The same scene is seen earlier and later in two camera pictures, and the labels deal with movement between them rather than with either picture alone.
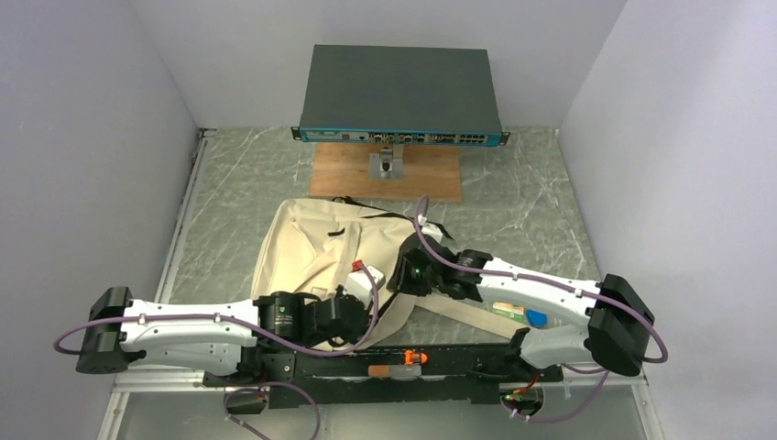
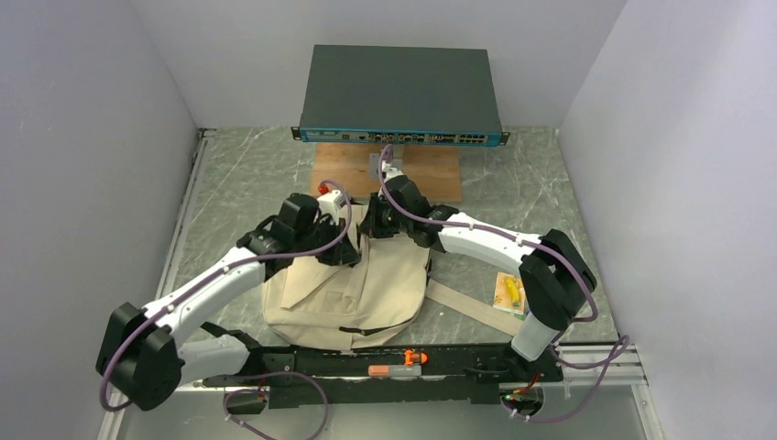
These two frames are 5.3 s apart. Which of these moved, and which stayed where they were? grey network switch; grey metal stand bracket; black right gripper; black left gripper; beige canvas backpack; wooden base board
Moved: black left gripper; beige canvas backpack; black right gripper
Stayed: wooden base board; grey metal stand bracket; grey network switch
